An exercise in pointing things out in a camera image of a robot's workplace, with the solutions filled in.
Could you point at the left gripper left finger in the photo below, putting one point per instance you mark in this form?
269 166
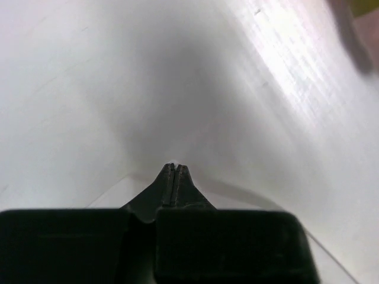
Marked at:
75 245

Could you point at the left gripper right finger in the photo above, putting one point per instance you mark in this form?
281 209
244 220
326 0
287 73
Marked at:
197 243

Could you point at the white graphic print t shirt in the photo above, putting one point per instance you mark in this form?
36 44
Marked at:
271 105

